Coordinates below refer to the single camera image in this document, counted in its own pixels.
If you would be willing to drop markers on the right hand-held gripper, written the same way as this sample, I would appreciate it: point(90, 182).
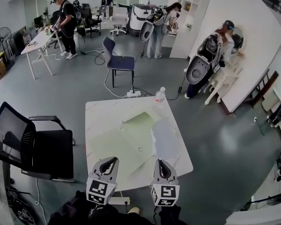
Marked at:
point(165, 192)

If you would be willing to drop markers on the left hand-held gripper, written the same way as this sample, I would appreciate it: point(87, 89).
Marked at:
point(100, 187)

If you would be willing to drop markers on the pale blue sheet of paper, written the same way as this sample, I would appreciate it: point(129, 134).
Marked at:
point(164, 137)

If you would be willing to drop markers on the person's right forearm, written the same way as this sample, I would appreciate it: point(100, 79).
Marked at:
point(169, 215)

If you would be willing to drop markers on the person's left forearm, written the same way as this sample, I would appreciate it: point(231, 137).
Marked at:
point(103, 215)

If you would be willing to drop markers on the pale green document folder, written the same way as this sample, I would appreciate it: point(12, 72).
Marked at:
point(114, 146)

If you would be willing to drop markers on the white power strip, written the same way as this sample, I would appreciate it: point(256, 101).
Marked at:
point(254, 120)
point(119, 200)
point(134, 93)

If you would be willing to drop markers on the black mesh office chair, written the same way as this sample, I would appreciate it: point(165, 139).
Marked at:
point(37, 146)

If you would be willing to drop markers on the clear plastic water bottle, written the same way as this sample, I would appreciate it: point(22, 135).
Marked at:
point(160, 95)

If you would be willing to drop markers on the grey shell backpack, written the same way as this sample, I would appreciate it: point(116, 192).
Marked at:
point(146, 32)
point(197, 70)

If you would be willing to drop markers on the blue chair with black legs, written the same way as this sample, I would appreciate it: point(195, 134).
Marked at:
point(118, 61)

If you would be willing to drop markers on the white wooden chair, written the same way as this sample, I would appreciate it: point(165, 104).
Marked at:
point(224, 81)

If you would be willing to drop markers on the black standing fan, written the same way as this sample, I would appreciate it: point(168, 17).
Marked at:
point(275, 198)
point(2, 39)

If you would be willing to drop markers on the white desk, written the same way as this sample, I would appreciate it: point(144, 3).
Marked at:
point(38, 42)

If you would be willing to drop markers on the white cabinet with shelves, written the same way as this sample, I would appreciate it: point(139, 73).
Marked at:
point(189, 24)

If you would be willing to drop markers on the white office chair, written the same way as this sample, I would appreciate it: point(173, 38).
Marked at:
point(119, 17)

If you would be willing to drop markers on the white and black machine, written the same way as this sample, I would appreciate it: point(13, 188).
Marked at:
point(137, 17)

